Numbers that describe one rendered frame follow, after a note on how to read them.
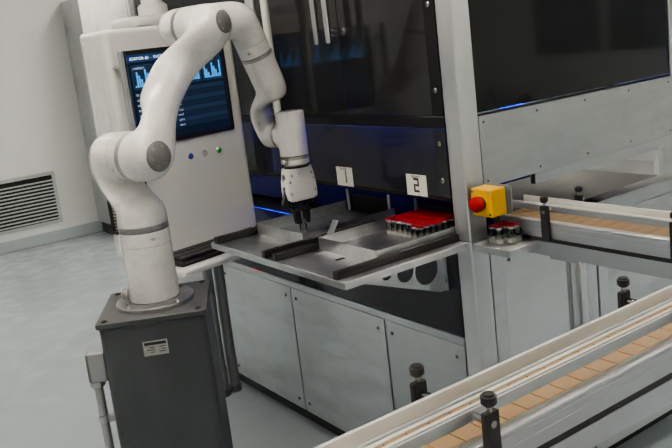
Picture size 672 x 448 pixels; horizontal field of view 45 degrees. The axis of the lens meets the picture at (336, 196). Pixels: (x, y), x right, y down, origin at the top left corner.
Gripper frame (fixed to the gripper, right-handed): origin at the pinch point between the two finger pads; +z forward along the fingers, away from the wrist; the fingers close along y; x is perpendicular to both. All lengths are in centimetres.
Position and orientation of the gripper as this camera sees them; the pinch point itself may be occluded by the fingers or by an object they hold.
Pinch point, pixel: (302, 216)
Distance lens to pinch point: 241.7
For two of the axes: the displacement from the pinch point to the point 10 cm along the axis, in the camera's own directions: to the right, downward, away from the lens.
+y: 8.1, -2.0, 5.5
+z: 1.1, 9.8, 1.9
